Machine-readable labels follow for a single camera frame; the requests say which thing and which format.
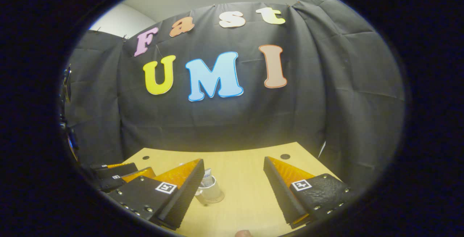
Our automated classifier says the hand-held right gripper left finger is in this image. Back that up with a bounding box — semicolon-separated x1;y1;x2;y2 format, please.
107;158;206;230

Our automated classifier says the white toothpaste tube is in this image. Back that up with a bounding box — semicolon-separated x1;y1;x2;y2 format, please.
202;168;213;188

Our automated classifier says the black backdrop cloth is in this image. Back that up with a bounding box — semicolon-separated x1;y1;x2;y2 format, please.
65;0;406;194

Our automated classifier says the wooden desktop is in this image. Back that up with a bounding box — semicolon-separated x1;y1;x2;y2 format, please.
105;141;342;237

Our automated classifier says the metal stand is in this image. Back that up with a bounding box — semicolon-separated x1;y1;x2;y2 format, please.
60;66;79;162

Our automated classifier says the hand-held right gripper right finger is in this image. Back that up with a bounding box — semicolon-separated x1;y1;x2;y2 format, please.
263;156;355;229

